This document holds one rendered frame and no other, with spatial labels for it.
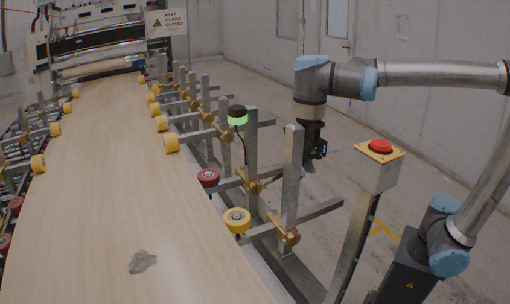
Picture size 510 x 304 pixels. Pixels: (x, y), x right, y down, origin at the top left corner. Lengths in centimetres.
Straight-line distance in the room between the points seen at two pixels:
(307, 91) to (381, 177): 33
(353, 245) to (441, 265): 45
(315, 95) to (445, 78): 40
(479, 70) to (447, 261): 59
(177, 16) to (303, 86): 276
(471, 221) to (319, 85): 62
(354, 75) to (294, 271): 61
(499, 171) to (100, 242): 113
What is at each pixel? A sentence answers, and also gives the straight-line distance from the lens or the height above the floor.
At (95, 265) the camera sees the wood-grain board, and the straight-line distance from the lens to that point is 76.
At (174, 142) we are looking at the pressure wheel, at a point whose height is 95.
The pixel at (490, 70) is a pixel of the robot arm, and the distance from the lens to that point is 91.
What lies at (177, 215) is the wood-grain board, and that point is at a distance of 83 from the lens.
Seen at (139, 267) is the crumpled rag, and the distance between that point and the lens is 69.
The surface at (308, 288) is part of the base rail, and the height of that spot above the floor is 70.
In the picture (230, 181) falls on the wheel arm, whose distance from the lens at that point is 102.
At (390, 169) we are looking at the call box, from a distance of 48.
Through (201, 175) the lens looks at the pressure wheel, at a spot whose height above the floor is 91.
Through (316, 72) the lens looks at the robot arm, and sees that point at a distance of 69.
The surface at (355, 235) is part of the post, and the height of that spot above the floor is 103.
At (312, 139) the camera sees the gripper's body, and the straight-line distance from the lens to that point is 74.
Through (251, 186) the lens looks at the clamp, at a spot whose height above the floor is 87.
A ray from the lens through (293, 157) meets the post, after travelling 70.
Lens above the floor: 142
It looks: 27 degrees down
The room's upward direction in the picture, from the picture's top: straight up
